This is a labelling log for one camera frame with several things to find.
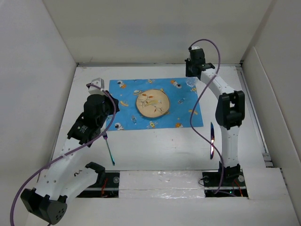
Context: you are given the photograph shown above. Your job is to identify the clear drinking glass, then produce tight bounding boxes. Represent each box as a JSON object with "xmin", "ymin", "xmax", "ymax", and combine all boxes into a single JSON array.
[{"xmin": 186, "ymin": 77, "xmax": 197, "ymax": 87}]

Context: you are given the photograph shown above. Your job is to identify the blue space-print cloth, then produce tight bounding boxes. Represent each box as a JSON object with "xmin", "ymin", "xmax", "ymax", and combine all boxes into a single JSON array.
[{"xmin": 107, "ymin": 78, "xmax": 203, "ymax": 130}]

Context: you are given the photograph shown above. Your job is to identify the round bird-pattern plate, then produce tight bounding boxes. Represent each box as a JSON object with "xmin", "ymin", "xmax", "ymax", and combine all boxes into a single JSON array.
[{"xmin": 135, "ymin": 89, "xmax": 171, "ymax": 118}]

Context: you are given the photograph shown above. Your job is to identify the iridescent knife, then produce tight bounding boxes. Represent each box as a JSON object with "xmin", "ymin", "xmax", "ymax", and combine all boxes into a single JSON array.
[{"xmin": 210, "ymin": 122, "xmax": 215, "ymax": 160}]

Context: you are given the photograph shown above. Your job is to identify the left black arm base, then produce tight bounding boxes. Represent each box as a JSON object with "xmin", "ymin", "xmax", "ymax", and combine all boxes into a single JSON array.
[{"xmin": 77, "ymin": 171, "xmax": 120, "ymax": 198}]

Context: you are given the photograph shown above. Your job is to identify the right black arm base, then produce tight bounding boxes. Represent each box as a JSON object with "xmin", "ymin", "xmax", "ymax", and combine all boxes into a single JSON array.
[{"xmin": 198, "ymin": 163, "xmax": 248, "ymax": 198}]

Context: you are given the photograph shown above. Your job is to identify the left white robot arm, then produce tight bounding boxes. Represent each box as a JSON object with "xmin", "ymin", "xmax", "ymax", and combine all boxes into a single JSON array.
[{"xmin": 16, "ymin": 90, "xmax": 119, "ymax": 225}]

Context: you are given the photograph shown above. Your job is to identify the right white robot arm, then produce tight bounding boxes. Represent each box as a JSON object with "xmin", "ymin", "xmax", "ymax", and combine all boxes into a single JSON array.
[{"xmin": 185, "ymin": 47, "xmax": 245, "ymax": 186}]

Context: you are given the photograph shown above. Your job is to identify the iridescent fork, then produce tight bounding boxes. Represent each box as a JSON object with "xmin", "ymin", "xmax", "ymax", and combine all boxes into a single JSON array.
[{"xmin": 102, "ymin": 130, "xmax": 115, "ymax": 166}]

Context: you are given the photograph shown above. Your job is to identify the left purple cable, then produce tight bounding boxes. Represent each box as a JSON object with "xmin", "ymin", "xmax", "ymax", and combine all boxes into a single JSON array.
[{"xmin": 9, "ymin": 82, "xmax": 118, "ymax": 226}]

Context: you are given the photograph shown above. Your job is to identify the purple cable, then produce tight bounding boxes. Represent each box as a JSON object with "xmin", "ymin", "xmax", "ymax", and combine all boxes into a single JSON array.
[
  {"xmin": 189, "ymin": 39, "xmax": 228, "ymax": 195},
  {"xmin": 9, "ymin": 82, "xmax": 118, "ymax": 226}
]

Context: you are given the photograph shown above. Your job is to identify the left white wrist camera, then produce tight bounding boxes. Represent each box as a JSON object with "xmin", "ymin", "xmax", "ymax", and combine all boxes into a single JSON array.
[{"xmin": 88, "ymin": 78, "xmax": 104, "ymax": 95}]

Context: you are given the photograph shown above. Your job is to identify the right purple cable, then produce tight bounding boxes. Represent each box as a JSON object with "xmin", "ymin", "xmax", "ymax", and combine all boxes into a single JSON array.
[{"xmin": 189, "ymin": 39, "xmax": 228, "ymax": 195}]

